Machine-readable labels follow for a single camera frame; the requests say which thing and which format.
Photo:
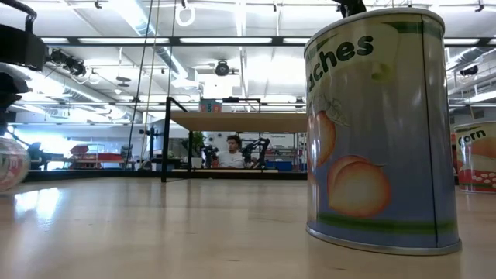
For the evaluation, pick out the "corn tin can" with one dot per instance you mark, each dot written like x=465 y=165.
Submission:
x=478 y=162

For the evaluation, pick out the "blue storage bin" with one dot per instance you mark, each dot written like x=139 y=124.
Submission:
x=283 y=166

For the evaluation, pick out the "white equipment sign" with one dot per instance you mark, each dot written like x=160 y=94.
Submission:
x=283 y=140

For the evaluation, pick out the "black stand pole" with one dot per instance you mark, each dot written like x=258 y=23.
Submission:
x=152 y=143

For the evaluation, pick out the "black ceiling camera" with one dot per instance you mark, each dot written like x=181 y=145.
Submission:
x=222 y=68

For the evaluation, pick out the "black track light cluster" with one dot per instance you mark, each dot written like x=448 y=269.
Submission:
x=71 y=64

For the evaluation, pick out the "person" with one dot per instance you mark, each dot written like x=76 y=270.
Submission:
x=231 y=159

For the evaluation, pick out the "grey office chair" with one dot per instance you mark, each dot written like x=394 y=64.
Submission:
x=126 y=151

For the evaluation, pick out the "blue peaches tin can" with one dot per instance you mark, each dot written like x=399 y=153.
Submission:
x=387 y=135

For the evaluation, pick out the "watermelon picture tin can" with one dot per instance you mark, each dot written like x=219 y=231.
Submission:
x=11 y=164

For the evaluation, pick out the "wooden shelf board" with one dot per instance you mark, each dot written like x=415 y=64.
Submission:
x=240 y=121

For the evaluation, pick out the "black table border rail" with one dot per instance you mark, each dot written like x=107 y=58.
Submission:
x=97 y=175

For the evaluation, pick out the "black ceiling lamp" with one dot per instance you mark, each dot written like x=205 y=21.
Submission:
x=469 y=70

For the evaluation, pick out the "red tool cart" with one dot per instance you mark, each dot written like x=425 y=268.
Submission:
x=97 y=157

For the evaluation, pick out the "teal cardboard box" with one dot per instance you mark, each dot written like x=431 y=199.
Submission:
x=210 y=106

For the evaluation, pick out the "thin wooden board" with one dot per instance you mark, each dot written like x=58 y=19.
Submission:
x=232 y=170

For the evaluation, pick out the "dark round ceiling fixture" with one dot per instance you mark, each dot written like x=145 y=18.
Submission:
x=123 y=79

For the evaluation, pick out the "potted green plant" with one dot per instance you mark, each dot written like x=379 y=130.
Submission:
x=197 y=145

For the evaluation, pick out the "black overhead frame bar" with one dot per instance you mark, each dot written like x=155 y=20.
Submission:
x=174 y=40

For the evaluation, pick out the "black metal shelf frame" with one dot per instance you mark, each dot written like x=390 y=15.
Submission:
x=166 y=147

